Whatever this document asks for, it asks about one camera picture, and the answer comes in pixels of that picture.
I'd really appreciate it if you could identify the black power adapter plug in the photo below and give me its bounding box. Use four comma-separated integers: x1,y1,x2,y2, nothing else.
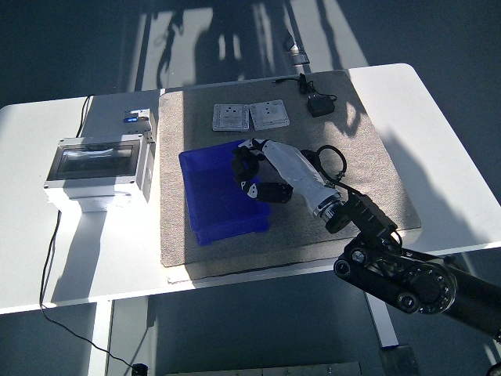
306,95,336,118

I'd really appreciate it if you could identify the white table leg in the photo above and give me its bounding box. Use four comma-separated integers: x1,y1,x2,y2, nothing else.
363,291,400,349
86,301,114,376

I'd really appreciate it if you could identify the circuit breaker with blue lever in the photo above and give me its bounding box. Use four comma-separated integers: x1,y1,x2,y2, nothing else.
120,109,158,144

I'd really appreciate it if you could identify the grey-brown mat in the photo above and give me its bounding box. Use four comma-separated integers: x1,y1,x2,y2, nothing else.
158,70,423,280

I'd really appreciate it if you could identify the grey table foot block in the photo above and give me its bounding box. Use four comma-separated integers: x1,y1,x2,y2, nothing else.
378,344,422,376

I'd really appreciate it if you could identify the blue plastic box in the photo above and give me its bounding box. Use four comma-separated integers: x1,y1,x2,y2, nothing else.
178,139,272,247

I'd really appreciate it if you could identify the grey electrical distribution box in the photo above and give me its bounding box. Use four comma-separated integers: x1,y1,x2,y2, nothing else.
42,132,157,215

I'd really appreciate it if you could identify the thin black cable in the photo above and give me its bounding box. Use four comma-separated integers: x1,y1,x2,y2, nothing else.
38,95,136,367

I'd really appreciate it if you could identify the black adapter cord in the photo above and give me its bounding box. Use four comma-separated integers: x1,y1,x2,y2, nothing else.
272,73,338,103

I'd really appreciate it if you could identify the white socket panel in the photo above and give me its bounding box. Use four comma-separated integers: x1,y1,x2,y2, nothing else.
211,103,251,132
248,98,292,132

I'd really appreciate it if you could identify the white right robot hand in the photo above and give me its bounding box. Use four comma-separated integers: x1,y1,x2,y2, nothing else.
230,137,341,215

